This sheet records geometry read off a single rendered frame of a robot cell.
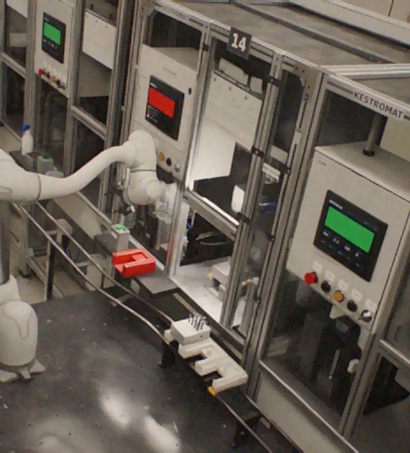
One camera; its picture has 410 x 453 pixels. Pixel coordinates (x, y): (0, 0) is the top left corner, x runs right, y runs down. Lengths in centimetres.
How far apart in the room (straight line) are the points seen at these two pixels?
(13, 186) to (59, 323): 88
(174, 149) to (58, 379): 104
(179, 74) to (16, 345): 123
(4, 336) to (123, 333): 60
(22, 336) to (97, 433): 46
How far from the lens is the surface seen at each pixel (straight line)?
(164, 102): 296
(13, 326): 277
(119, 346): 308
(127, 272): 310
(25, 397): 281
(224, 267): 307
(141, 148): 280
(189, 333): 279
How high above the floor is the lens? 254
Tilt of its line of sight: 27 degrees down
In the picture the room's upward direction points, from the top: 10 degrees clockwise
